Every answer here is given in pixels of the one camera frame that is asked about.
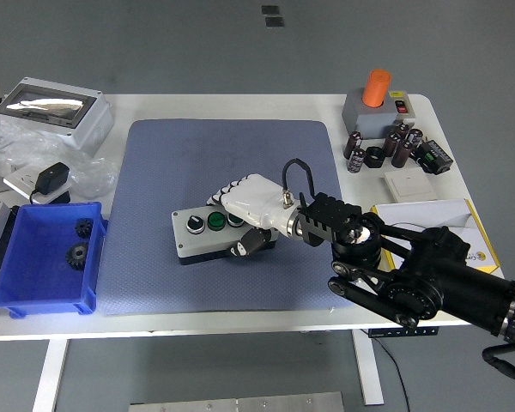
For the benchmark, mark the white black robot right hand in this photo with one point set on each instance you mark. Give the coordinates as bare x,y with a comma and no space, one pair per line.
257,199

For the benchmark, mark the white rocker switch box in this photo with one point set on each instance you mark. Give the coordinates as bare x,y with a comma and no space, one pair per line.
401,107

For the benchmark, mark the clear plastic bag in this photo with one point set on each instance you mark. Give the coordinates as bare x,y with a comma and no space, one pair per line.
94,171

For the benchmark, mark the grey metal plate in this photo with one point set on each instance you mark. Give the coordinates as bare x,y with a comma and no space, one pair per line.
240,403

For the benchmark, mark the grey-blue textured mat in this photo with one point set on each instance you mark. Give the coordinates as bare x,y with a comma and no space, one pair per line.
197,163

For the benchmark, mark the black terminal module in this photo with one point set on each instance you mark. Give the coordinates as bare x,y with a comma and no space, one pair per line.
433,156

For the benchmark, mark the small black gear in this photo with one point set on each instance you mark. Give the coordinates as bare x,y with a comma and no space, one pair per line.
84,228

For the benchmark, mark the dark square floor cover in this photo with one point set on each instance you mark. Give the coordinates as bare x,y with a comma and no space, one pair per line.
274,21
270,10

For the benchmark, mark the grey block base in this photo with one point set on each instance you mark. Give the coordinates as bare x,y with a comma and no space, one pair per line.
369,122

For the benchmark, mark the black hex nut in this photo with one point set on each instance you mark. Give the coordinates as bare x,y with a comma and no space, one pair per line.
374,157

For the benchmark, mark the large black gear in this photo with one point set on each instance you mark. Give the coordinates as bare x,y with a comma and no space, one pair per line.
77,256

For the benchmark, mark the black power adapter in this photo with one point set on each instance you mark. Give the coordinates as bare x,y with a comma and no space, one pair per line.
51,178

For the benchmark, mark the yellow and white cardboard box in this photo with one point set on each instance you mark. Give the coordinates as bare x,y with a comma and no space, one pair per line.
433,214

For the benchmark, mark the white wall switch plate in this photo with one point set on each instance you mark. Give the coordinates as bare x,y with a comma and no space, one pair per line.
412,184

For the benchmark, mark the grey four-button control box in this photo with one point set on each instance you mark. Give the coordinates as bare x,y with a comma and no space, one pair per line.
189,244

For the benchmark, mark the blue plastic bin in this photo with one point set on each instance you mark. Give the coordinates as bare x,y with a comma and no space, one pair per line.
34,266

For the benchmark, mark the orange cylinder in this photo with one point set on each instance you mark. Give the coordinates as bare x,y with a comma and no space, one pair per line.
375,88

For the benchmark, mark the grey enclosure with clear window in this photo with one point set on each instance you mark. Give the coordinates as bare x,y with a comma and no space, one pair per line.
86,129

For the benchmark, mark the white table leg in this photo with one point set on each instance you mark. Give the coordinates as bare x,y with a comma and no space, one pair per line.
49,373
368,369

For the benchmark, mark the black table height controller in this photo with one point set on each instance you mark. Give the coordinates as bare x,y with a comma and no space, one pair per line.
403,332

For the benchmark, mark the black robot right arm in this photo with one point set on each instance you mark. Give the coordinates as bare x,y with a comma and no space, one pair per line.
455,274

